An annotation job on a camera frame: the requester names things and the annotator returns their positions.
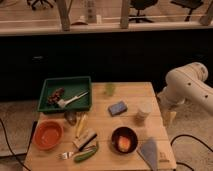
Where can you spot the green cucumber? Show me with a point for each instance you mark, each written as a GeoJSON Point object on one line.
{"type": "Point", "coordinates": [87, 155]}

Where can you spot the wooden post left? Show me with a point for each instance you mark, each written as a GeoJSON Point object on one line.
{"type": "Point", "coordinates": [63, 13]}

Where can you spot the white paper cup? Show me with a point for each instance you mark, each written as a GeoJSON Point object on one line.
{"type": "Point", "coordinates": [142, 113]}

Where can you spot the yellow banana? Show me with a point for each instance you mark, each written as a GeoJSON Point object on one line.
{"type": "Point", "coordinates": [81, 125]}

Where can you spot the blue sponge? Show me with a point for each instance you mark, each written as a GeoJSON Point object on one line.
{"type": "Point", "coordinates": [117, 109]}

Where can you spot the orange fruit in bowl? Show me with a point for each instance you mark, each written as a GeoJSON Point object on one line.
{"type": "Point", "coordinates": [124, 144]}

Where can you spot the white spatula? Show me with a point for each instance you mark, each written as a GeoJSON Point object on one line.
{"type": "Point", "coordinates": [63, 103]}

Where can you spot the green plastic tray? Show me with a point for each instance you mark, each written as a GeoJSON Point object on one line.
{"type": "Point", "coordinates": [72, 86]}

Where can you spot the black bowl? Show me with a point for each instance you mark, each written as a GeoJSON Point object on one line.
{"type": "Point", "coordinates": [126, 132]}

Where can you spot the green translucent cup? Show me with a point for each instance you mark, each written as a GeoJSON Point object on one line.
{"type": "Point", "coordinates": [109, 89]}

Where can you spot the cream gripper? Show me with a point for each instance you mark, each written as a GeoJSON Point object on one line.
{"type": "Point", "coordinates": [168, 113]}

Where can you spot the brown grape bunch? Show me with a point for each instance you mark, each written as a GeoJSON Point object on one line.
{"type": "Point", "coordinates": [55, 96]}

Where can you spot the black office chair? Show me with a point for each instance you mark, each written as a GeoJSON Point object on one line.
{"type": "Point", "coordinates": [141, 5]}

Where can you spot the silver fork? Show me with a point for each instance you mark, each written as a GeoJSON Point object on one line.
{"type": "Point", "coordinates": [67, 155]}

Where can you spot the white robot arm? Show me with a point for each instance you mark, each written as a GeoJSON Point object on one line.
{"type": "Point", "coordinates": [185, 83]}

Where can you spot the black handled brush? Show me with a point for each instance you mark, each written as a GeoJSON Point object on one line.
{"type": "Point", "coordinates": [84, 138]}

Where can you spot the orange plastic bowl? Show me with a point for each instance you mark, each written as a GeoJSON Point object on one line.
{"type": "Point", "coordinates": [47, 135]}

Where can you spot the wooden post middle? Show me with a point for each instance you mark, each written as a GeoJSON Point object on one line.
{"type": "Point", "coordinates": [124, 20]}

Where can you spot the grey blue cloth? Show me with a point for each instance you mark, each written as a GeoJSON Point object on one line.
{"type": "Point", "coordinates": [148, 152]}

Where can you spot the silver metal cup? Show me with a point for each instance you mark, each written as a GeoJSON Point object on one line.
{"type": "Point", "coordinates": [70, 117]}

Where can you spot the wooden post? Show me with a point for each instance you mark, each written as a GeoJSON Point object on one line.
{"type": "Point", "coordinates": [63, 13]}
{"type": "Point", "coordinates": [124, 20]}

